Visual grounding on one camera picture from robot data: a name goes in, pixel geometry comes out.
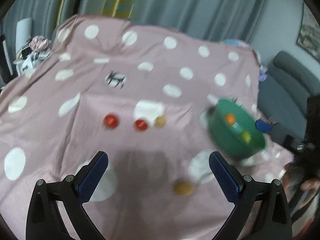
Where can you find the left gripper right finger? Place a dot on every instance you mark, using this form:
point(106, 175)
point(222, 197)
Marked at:
point(273, 220)

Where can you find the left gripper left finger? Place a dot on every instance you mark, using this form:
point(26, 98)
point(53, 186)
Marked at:
point(44, 220)

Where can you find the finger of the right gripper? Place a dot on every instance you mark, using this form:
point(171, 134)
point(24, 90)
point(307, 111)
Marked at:
point(263, 127)

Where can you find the green fruit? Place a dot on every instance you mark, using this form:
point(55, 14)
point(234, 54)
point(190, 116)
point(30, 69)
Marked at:
point(246, 136)

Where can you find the green plastic bowl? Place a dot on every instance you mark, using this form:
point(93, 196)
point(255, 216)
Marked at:
point(227, 138)

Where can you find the orange tangerine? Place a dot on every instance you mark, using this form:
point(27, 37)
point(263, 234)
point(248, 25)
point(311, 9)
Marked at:
point(230, 119)

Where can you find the tan longan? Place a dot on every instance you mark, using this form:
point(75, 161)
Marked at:
point(183, 188)
point(160, 121)

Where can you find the red tomato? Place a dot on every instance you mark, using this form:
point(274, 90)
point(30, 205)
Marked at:
point(141, 125)
point(111, 121)

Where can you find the grey sofa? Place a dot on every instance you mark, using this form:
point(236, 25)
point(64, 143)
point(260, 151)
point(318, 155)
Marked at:
point(283, 95)

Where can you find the grey curtain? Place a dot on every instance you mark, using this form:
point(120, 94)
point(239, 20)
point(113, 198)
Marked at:
point(213, 20)

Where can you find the pink polka dot cloth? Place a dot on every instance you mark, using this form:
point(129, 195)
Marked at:
point(52, 125)

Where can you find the pile of clothes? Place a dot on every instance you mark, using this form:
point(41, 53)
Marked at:
point(33, 53)

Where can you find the white cylinder lamp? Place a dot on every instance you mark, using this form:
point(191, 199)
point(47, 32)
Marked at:
point(23, 33)

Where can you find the wall picture frame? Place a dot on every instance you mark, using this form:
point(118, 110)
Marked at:
point(308, 37)

